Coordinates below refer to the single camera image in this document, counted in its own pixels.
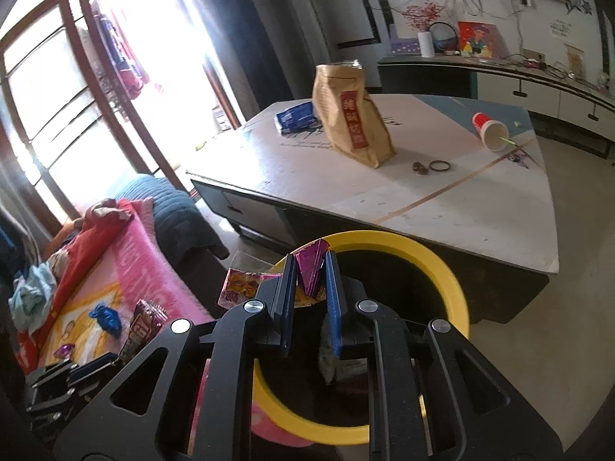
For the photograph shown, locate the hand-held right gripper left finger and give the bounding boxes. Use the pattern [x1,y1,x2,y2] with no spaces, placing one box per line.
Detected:
[53,254,296,461]

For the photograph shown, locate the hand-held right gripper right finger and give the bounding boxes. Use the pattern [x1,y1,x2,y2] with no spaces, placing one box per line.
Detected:
[326,249,564,461]

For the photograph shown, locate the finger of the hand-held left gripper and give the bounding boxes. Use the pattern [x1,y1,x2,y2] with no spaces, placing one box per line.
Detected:
[26,386,92,423]
[28,353,121,389]

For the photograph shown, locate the purple foil wrapper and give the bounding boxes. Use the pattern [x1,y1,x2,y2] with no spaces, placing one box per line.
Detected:
[294,239,330,298]

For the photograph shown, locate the yellow-rimmed trash bin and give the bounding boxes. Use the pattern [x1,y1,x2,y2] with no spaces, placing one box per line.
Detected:
[252,230,472,445]

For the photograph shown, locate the clear plastic wrapper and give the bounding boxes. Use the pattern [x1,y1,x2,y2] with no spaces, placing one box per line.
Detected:
[318,322,372,386]

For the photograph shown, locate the purple yellow snack packet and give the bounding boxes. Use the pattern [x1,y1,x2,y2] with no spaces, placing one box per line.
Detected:
[218,252,289,309]

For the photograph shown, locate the crumpled blue wrapper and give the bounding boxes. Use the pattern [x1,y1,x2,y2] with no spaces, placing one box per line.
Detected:
[89,303,124,337]

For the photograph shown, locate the red striped snack packet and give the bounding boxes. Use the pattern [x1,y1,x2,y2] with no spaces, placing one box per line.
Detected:
[119,300,167,362]

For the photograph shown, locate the light blue cloth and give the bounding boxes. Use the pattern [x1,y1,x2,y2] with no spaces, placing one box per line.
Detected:
[8,262,59,333]

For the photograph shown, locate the red quilt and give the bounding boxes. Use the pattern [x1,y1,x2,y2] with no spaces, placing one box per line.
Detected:
[45,199,138,298]

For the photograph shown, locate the dark blue quilt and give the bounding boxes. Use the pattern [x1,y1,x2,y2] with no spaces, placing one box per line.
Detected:
[113,174,230,270]

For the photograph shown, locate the low white table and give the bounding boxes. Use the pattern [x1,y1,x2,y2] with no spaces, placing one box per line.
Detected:
[185,92,562,325]

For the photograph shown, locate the blue packet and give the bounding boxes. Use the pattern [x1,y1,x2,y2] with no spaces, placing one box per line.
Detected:
[275,101,319,135]

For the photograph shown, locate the brown paper bag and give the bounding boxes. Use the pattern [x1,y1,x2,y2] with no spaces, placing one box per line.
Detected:
[312,60,397,170]

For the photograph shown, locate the red paper cup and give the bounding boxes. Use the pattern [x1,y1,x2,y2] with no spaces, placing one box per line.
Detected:
[471,112,510,153]

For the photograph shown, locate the purple box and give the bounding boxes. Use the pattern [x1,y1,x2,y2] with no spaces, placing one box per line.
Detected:
[390,38,422,56]

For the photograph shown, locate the round black-rimmed mirror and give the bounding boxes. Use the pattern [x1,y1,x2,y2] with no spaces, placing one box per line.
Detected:
[427,22,463,56]

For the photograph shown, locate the white low cabinet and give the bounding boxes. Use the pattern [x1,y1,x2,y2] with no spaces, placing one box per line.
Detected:
[377,53,615,159]

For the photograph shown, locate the hanging laundry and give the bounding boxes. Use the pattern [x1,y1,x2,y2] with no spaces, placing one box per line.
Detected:
[91,0,155,103]

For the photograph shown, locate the black-framed white panel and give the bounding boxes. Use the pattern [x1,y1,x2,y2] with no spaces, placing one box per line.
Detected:
[307,0,386,51]

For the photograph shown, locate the colourful painting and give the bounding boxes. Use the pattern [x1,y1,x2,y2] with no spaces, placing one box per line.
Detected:
[456,20,509,60]

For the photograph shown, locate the brown wooden window frame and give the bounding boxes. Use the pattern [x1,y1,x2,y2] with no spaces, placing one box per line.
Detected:
[0,0,242,231]

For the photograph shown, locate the tangled cables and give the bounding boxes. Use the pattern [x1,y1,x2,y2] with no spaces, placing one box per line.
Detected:
[508,52,580,78]

